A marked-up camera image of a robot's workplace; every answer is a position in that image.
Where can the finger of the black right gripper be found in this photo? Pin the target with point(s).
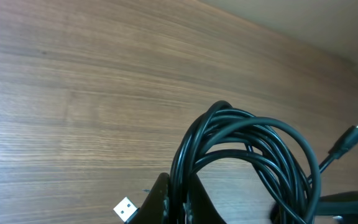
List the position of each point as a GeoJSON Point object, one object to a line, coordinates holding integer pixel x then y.
{"type": "Point", "coordinates": [343, 206]}

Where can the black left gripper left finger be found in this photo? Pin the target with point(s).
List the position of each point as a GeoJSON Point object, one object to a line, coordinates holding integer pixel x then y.
{"type": "Point", "coordinates": [155, 208]}

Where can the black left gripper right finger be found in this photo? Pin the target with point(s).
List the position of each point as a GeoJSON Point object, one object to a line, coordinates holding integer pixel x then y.
{"type": "Point", "coordinates": [199, 208]}

